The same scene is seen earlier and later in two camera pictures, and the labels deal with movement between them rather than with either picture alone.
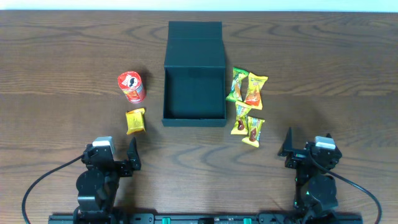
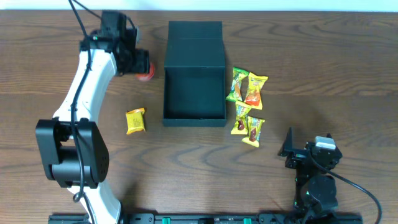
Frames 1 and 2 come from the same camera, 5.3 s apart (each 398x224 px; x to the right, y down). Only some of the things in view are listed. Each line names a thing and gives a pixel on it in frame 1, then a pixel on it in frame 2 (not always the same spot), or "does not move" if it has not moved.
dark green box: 194,79 does not move
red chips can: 130,83 -> 146,76
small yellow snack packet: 135,121 does not move
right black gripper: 296,157 does not move
